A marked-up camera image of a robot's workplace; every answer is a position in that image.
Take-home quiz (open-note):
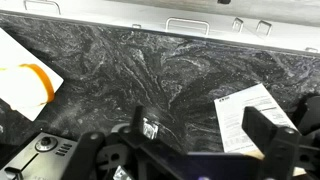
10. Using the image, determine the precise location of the white paper carton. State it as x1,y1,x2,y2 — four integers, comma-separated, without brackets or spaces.
213,83,299,155

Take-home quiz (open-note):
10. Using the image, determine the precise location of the wide silver drawer handle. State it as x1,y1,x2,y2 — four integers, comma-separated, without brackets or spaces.
22,0,62,16
304,46,320,54
165,16,211,37

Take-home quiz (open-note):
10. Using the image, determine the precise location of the silver cabinet door handle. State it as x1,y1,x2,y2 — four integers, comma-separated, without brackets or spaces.
255,19,273,37
231,16,245,34

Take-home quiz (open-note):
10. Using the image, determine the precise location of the white square plate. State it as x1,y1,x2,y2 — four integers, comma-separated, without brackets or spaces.
0,27,65,122

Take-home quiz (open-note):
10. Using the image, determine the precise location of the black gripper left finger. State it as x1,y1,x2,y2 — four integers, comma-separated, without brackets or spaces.
130,105,158,142

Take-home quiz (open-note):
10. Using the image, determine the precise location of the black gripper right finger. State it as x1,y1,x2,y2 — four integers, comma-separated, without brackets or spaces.
241,106,280,154

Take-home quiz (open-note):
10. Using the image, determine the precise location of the chrome and black toaster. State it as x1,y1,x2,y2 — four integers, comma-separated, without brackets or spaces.
0,131,82,180

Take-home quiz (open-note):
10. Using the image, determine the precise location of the white bread slice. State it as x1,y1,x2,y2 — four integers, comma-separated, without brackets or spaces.
0,63,56,112

